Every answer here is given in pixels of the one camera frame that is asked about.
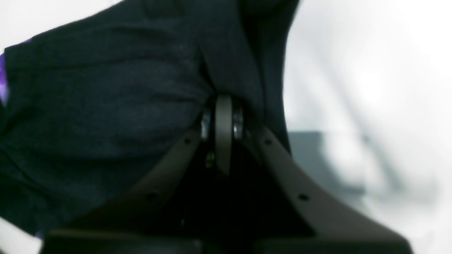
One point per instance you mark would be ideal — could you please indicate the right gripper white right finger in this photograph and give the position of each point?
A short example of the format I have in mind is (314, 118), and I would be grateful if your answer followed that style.
(336, 227)

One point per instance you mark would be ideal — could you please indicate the black T-shirt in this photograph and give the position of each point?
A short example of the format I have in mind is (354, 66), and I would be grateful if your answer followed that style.
(94, 104)

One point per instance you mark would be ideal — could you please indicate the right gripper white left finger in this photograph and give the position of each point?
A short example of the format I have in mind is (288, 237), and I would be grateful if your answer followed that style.
(119, 226)

